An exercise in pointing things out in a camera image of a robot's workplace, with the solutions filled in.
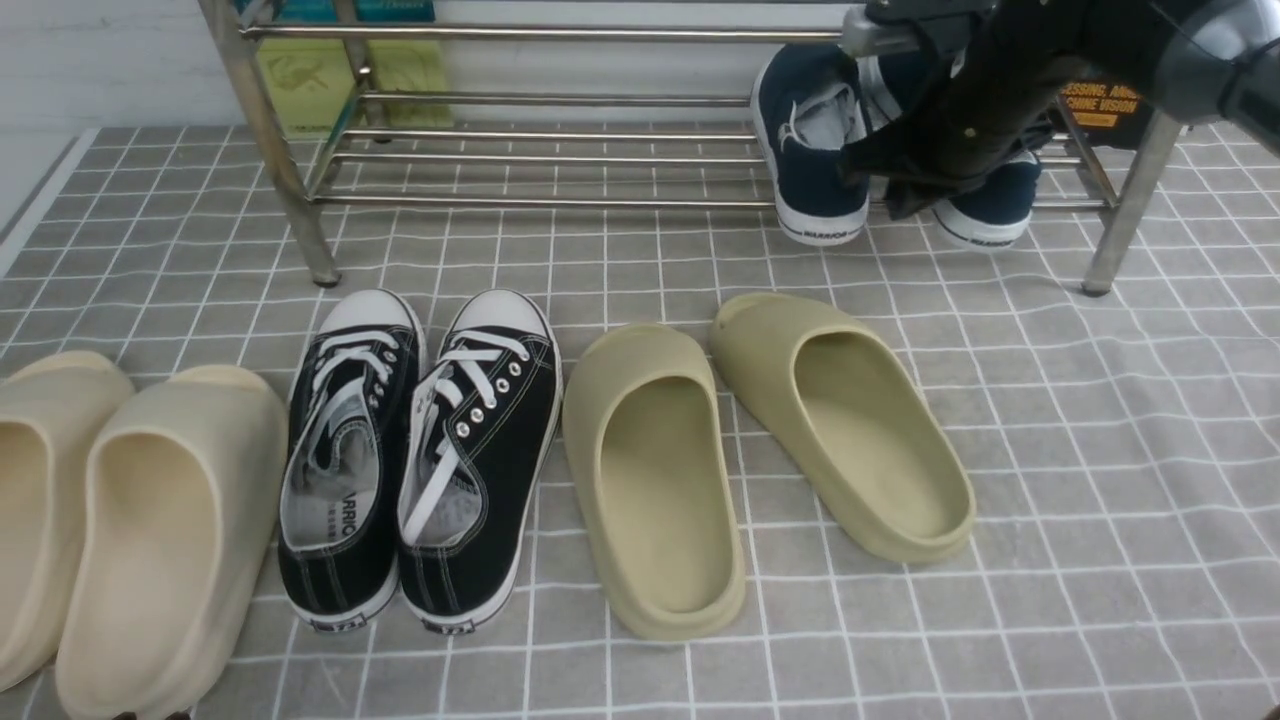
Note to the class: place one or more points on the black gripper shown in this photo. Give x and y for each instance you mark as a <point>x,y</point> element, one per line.
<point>967,122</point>

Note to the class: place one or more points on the navy slip-on shoe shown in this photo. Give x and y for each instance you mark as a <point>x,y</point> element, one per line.
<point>996,215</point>
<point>805,107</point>

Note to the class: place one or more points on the olive slipper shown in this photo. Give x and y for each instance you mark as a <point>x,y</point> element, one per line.
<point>847,412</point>
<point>642,436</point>

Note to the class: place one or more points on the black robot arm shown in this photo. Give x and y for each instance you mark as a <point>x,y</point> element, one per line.
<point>1195,61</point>

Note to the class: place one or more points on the stainless steel shoe rack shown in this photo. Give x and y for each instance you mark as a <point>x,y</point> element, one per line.
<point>237,36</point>

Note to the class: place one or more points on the green book behind rack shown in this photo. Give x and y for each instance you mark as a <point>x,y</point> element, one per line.
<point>309,80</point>

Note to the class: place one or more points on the black computer vision book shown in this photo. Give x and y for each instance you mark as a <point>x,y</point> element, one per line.
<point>1110,115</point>

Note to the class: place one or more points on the grey checked floor cloth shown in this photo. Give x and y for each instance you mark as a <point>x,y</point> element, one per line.
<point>1123,450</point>

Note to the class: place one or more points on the black canvas sneaker right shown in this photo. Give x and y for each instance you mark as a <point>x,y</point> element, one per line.
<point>482,420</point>

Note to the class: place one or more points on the black canvas sneaker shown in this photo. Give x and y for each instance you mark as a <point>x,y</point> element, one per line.
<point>482,420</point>
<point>349,424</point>

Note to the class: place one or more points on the black canvas sneaker left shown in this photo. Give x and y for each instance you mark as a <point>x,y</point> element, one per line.
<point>349,424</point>

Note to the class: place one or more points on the cream slipper right of pair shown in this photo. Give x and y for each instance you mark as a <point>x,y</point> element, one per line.
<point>182,487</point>

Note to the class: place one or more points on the cream slipper far left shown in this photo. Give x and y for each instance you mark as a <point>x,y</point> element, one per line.
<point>51,413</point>

